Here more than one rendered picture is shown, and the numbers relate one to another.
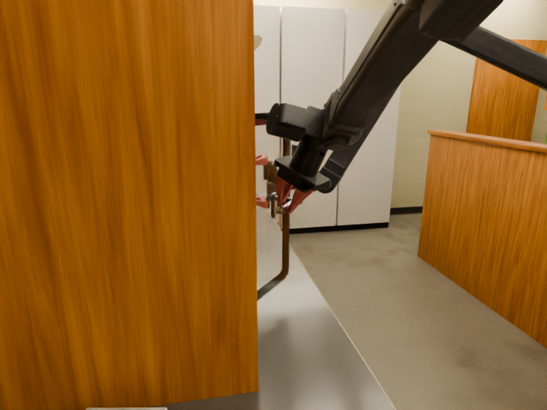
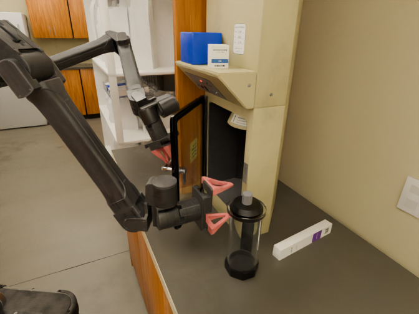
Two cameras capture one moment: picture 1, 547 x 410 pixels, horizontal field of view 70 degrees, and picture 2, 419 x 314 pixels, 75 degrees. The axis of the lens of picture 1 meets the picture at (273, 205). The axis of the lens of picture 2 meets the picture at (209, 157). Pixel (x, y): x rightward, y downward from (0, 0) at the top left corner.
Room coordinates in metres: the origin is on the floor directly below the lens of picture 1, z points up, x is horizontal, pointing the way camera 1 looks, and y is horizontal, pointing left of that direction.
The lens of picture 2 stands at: (1.62, -0.12, 1.60)
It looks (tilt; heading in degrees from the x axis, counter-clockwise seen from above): 25 degrees down; 165
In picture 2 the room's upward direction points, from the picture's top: 1 degrees clockwise
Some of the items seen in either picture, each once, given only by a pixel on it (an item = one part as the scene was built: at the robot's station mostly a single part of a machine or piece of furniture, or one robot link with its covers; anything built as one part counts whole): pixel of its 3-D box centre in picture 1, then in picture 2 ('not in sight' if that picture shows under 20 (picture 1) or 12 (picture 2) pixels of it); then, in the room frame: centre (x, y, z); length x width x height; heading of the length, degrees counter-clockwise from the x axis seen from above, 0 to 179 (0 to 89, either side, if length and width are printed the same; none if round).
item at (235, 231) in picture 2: not in sight; (244, 237); (1.03, 0.15, 1.06); 0.11 x 0.11 x 0.21
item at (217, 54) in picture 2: not in sight; (217, 56); (0.82, 0.11, 1.54); 0.05 x 0.05 x 0.06; 86
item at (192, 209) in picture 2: not in sight; (189, 210); (1.06, -0.02, 1.20); 0.07 x 0.07 x 0.10; 11
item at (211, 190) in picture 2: not in sight; (216, 192); (1.04, 0.05, 1.23); 0.09 x 0.07 x 0.07; 101
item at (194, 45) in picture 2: not in sight; (200, 47); (0.70, 0.09, 1.56); 0.10 x 0.10 x 0.09; 11
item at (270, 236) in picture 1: (252, 214); (190, 159); (0.75, 0.04, 1.19); 0.30 x 0.01 x 0.40; 149
